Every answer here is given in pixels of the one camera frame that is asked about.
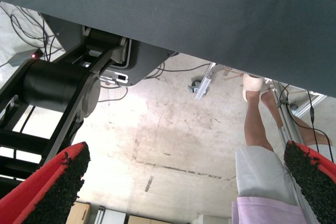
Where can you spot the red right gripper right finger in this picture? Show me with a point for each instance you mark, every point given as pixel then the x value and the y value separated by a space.
pixel 317 187

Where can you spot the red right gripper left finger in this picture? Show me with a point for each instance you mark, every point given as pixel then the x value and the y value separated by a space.
pixel 31 197

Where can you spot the dark grey robot base housing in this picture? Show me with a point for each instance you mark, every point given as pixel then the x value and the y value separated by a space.
pixel 147 61

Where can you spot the cardboard box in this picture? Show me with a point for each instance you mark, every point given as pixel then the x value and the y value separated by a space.
pixel 147 220
pixel 77 213

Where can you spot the light grey shorts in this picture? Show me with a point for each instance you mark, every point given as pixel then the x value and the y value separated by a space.
pixel 262 174

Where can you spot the lilac shirt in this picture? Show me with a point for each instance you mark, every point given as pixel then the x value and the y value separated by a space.
pixel 262 212

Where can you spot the white cabinet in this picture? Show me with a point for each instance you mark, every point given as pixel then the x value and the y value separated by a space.
pixel 110 216

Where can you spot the bare person leg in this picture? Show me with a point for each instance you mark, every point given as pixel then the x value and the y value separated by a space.
pixel 273 108
pixel 254 124

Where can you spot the white shoe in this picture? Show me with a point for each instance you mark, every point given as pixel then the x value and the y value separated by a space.
pixel 265 87

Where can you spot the black silver robot torso linkage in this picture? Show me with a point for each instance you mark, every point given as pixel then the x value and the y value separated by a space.
pixel 52 82

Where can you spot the beige shoe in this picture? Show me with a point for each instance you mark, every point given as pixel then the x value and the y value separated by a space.
pixel 252 85

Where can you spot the grey power adapter box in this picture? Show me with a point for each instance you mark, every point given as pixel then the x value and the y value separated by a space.
pixel 18 58

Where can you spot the wooden rod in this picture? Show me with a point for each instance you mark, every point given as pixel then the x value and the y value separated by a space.
pixel 232 73

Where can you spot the aluminium profile bar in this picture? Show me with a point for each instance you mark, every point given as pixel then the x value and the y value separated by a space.
pixel 203 87

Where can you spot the small caster wheel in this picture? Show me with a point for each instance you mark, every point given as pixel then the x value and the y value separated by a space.
pixel 193 86

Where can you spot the dark grey table cloth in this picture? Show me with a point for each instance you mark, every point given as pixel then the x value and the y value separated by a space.
pixel 183 11

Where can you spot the aluminium frame post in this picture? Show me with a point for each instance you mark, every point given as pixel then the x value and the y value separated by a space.
pixel 283 119

